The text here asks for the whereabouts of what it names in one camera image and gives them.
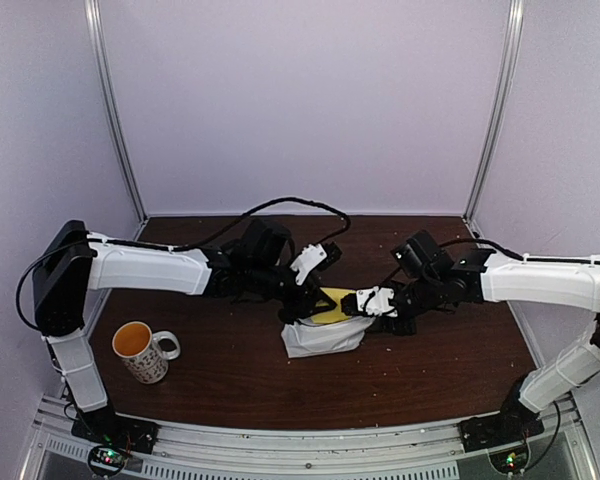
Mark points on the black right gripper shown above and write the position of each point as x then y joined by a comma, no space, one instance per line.
385,325

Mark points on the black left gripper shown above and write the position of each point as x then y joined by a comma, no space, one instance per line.
301,307

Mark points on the yellow sponge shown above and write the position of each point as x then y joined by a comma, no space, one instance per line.
328,309

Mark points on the white paper bag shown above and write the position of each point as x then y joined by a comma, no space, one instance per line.
304,340

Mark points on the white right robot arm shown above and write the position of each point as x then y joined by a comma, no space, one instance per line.
492,273

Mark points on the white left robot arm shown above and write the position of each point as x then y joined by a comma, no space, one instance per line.
78,261

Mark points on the patterned mug orange inside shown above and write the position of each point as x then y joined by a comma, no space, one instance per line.
144,353

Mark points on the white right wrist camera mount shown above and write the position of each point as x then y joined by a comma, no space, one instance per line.
375,302

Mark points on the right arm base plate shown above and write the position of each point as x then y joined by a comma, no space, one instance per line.
487,432

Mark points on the aluminium front rail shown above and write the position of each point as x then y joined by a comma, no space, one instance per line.
431,450

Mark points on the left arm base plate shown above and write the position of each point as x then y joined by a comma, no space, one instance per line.
117,435

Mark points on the left aluminium corner post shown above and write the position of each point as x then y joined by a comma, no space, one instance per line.
98,43

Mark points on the aluminium corner post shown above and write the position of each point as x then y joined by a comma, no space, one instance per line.
509,59
98,43

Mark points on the right aluminium corner post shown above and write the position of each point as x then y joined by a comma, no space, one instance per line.
509,59

